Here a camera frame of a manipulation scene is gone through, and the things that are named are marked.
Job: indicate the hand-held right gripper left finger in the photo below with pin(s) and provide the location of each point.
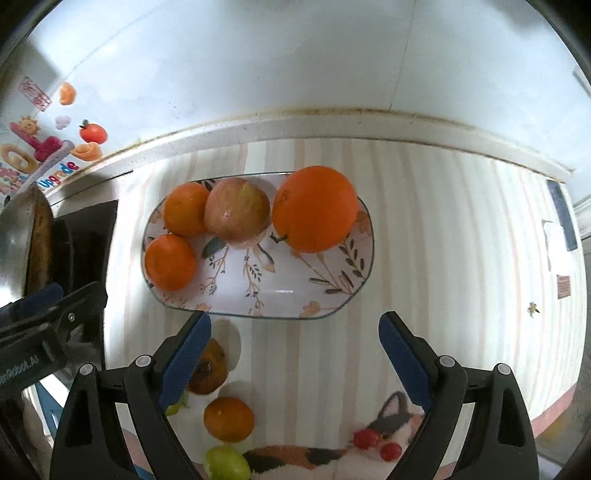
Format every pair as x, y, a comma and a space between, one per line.
184, 364

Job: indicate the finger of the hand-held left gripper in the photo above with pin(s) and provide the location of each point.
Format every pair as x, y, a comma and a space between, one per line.
78, 307
39, 299

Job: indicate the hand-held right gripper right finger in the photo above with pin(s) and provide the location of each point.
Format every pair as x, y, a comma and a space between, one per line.
406, 364

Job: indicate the dark reddish brown fruit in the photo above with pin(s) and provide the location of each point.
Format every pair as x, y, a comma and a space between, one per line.
213, 369

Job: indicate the small dark orange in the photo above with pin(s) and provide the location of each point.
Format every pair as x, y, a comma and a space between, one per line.
229, 418

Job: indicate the red cherry tomato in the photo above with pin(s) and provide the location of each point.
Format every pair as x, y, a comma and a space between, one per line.
390, 451
366, 439

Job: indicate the glass fruit tray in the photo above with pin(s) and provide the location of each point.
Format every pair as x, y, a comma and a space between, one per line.
286, 277

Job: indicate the blue cabinet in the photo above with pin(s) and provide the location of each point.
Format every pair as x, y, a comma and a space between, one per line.
48, 399

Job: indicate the steel wok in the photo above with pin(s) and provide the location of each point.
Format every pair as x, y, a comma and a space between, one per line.
41, 240

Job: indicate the steel domed wok lid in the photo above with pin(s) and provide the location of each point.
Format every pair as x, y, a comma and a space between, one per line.
16, 240

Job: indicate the black cooktop stove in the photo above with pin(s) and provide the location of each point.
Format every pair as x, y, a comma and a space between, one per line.
99, 240

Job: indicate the small bright orange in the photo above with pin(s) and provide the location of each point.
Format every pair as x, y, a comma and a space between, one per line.
170, 261
184, 210

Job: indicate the striped cat print mat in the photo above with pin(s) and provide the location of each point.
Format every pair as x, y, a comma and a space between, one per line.
415, 230

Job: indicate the small star-shaped ornament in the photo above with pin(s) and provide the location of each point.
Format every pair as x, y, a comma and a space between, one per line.
534, 308

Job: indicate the brown pear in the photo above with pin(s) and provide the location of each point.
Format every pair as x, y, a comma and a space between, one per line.
236, 210

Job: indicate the small brown tag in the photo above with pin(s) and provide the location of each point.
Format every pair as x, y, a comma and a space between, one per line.
563, 286

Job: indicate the large orange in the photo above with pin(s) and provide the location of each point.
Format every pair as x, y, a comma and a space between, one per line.
315, 208

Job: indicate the white paper sheet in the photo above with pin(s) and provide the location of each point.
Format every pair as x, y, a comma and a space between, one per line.
548, 249

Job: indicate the colourful festive wall decal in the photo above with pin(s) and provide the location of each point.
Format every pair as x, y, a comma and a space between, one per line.
27, 152

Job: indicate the gold ingot wall sticker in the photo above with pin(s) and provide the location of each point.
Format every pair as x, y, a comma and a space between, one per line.
85, 151
68, 93

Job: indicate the tangerine wall sticker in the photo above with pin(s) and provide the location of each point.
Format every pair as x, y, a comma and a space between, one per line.
92, 133

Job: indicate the cloud wall sticker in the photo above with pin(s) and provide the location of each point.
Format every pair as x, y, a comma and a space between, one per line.
62, 121

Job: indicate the red seal wall sticker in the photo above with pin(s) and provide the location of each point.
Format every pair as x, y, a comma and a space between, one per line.
37, 94

